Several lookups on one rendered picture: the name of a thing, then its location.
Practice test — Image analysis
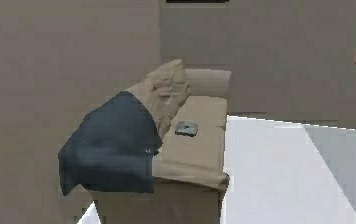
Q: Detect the beige sofa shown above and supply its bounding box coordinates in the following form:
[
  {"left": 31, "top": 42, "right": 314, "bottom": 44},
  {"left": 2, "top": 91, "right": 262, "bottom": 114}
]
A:
[{"left": 89, "top": 68, "right": 233, "bottom": 224}]

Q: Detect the dark framed wall picture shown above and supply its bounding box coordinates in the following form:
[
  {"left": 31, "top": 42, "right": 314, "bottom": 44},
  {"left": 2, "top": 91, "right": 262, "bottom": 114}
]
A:
[{"left": 165, "top": 0, "right": 230, "bottom": 4}]

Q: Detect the small grey flat object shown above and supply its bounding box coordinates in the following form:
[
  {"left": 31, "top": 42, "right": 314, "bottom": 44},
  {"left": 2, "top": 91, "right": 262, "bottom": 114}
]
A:
[{"left": 174, "top": 120, "right": 199, "bottom": 138}]

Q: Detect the beige pillow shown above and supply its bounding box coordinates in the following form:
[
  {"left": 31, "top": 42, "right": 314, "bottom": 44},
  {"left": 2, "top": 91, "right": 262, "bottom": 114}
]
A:
[{"left": 125, "top": 58, "right": 192, "bottom": 140}]

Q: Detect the dark blue pillow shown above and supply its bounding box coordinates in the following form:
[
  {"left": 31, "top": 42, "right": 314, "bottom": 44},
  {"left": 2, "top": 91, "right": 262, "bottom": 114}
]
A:
[{"left": 58, "top": 90, "right": 164, "bottom": 197}]

